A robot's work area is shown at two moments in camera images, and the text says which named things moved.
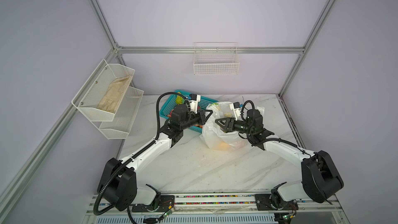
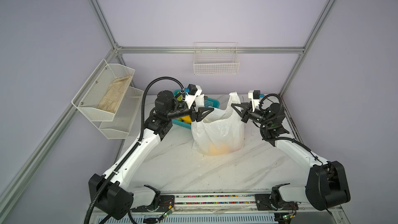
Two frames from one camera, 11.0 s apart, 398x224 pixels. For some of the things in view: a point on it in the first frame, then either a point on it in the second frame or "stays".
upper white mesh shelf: (88, 99) stays
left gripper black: (200, 117) -> (196, 113)
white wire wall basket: (215, 58) stays
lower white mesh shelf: (125, 116) stays
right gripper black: (230, 124) -> (247, 114)
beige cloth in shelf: (112, 98) stays
